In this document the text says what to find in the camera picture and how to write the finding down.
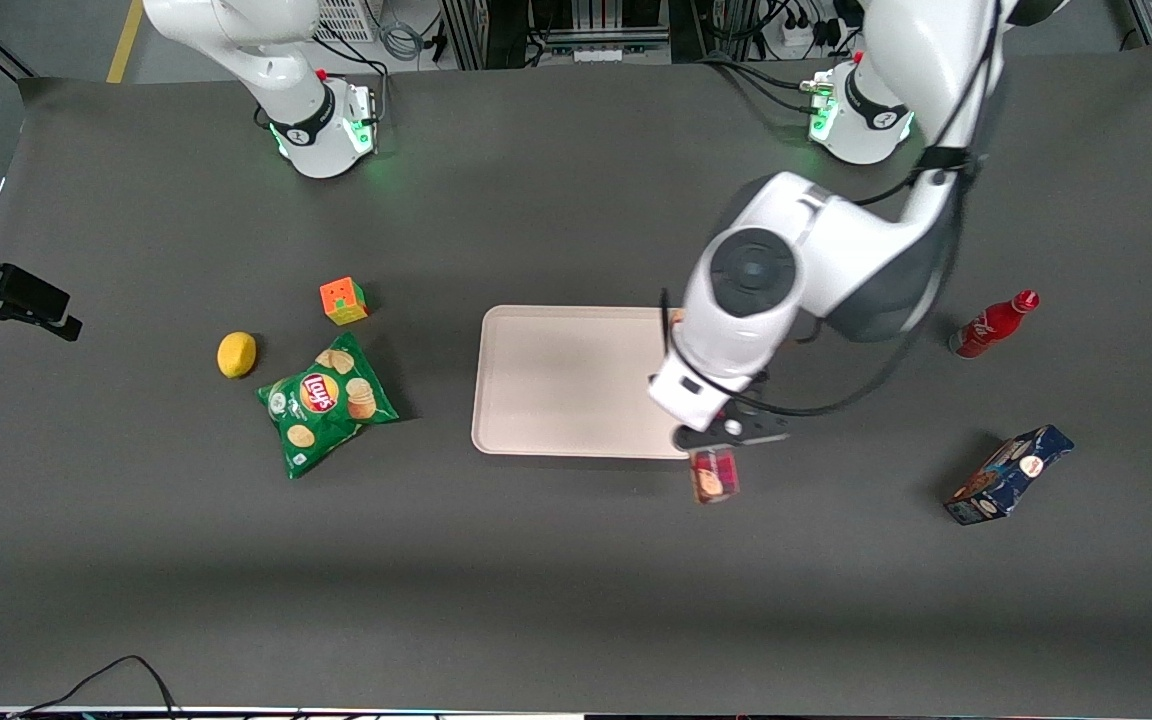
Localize white vented box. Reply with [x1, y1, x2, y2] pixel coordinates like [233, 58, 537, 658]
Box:
[314, 0, 379, 44]

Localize pale pink plastic tray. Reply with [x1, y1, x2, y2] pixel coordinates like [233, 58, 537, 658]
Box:
[471, 305, 693, 460]

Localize yellow lemon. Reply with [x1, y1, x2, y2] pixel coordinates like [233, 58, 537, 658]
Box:
[217, 331, 258, 380]

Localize white power strip with plugs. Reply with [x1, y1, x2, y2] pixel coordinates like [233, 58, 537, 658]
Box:
[774, 8, 842, 53]

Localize grey coiled cable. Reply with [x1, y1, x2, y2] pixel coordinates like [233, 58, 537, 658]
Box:
[378, 18, 429, 63]

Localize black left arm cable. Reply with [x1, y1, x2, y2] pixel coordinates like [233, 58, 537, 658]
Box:
[658, 0, 1003, 419]

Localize orange green puzzle cube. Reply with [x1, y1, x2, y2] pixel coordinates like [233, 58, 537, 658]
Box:
[319, 277, 370, 327]

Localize black left arm base cables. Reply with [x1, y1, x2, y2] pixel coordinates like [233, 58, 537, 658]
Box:
[694, 52, 829, 117]

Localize black cable at table edge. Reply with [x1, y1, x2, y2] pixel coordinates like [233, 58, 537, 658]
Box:
[6, 654, 182, 720]

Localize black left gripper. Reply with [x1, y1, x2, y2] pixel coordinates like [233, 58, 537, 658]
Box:
[673, 398, 790, 453]

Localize red cola bottle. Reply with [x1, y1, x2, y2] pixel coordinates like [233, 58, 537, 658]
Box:
[949, 290, 1041, 359]

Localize blue cookie box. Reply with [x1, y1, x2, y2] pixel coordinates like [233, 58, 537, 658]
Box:
[943, 425, 1075, 526]

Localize aluminium equipment rack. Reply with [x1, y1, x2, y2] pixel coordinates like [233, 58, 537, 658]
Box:
[439, 0, 679, 71]

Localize red cookie box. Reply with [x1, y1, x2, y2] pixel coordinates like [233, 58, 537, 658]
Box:
[690, 446, 741, 505]

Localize black arm base cables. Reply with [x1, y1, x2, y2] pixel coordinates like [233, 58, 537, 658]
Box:
[314, 28, 389, 133]
[694, 52, 829, 117]

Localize black right arm base cables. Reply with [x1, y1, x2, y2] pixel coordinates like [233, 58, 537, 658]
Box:
[314, 28, 389, 133]

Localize green Lay's chips bag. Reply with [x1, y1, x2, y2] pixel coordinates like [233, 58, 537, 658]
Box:
[257, 333, 401, 480]

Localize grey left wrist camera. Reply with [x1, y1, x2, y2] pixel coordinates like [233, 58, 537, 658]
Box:
[647, 358, 749, 432]

